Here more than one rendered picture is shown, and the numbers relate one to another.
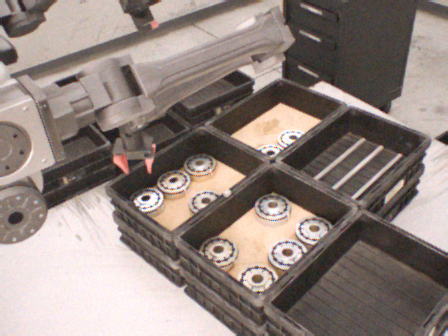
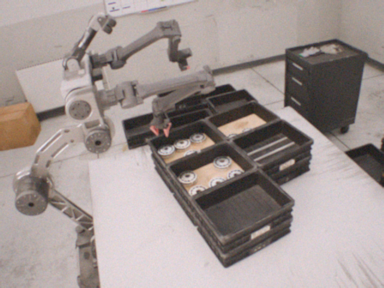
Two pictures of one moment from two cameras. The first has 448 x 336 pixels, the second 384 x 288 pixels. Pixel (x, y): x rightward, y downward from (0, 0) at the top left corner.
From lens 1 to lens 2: 0.66 m
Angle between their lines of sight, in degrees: 16
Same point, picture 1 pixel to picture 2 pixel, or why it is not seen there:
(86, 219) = (143, 156)
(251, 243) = (206, 177)
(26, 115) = (90, 98)
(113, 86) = (126, 92)
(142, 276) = (158, 185)
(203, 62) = (167, 86)
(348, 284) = (242, 202)
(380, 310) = (250, 215)
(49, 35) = (168, 67)
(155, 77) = (144, 90)
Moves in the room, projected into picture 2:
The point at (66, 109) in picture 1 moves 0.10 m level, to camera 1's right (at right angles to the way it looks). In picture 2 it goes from (105, 98) to (126, 98)
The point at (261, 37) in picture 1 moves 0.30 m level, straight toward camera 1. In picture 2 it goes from (196, 77) to (167, 113)
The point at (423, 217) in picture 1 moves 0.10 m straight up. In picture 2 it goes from (306, 182) to (308, 170)
